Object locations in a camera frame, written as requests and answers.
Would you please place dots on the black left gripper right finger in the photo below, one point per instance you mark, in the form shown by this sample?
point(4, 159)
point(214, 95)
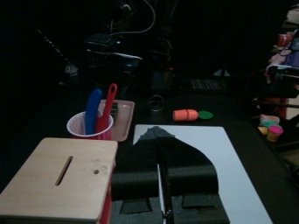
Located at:
point(191, 172)

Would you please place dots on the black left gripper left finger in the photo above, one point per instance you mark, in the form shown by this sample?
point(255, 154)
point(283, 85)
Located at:
point(136, 172)

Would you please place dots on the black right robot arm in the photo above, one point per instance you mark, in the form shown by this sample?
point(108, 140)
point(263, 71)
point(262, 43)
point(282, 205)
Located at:
point(128, 55)

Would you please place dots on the white cutting board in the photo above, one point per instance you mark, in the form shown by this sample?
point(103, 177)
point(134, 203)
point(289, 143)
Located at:
point(234, 163)

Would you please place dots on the pink plastic plate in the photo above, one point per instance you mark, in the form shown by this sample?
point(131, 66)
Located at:
point(123, 116)

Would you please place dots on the orange toy sushi roll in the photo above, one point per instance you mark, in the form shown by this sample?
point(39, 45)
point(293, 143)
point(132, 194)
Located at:
point(186, 115)

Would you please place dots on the red toy knife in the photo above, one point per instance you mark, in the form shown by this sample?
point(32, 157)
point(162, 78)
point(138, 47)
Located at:
point(106, 110)

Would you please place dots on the green toy leaf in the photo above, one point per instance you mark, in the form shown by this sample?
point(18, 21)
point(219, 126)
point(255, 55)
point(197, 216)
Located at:
point(206, 115)

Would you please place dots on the wooden box with slot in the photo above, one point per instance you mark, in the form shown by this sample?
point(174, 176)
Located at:
point(58, 180)

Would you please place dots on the red plastic cup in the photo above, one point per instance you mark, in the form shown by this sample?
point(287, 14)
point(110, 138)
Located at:
point(79, 128)

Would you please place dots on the blue toy utensil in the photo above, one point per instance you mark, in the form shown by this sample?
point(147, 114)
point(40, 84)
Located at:
point(92, 110)

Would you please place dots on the pink-lidded yellow dough tub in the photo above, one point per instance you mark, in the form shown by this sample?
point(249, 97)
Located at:
point(274, 132)

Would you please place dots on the colourful toy pile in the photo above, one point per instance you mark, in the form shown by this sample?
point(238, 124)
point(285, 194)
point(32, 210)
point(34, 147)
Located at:
point(269, 121)

